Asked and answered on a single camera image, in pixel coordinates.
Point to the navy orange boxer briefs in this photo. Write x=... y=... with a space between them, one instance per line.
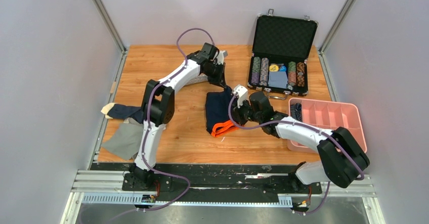
x=217 y=118

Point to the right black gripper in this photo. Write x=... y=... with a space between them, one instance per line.
x=236 y=113

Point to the glittery silver microphone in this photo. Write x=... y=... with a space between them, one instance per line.
x=198 y=79

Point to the green poker chip stack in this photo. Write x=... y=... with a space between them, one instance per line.
x=292 y=73

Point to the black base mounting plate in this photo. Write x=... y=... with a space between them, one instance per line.
x=271 y=178

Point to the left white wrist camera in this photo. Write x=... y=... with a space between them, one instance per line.
x=221 y=57

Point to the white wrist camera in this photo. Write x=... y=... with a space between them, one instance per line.
x=241 y=93
x=221 y=57

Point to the blue playing card deck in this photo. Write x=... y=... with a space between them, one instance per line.
x=278 y=79

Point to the grey cloth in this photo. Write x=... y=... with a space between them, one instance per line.
x=125 y=142

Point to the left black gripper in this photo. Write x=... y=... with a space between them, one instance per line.
x=219 y=79

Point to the brown poker chip stack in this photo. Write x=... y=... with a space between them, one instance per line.
x=300 y=74

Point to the yellow dealer button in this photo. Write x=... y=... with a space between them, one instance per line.
x=273 y=68

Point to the black poker chip case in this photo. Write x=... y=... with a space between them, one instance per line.
x=282 y=40

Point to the purple poker chip stack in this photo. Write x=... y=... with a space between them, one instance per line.
x=255 y=71

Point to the navy striped underwear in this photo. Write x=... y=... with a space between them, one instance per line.
x=296 y=111

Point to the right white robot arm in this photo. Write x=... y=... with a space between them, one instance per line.
x=342 y=160

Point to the navy white orange garment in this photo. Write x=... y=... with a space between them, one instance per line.
x=120 y=111

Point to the aluminium frame rail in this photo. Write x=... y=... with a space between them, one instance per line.
x=105 y=187

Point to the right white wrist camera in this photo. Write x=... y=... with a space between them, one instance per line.
x=241 y=93

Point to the pink compartment tray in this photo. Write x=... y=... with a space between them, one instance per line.
x=331 y=115

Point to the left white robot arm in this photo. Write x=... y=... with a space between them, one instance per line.
x=158 y=103

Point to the grey poker chip stack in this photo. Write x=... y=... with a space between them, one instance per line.
x=264 y=71

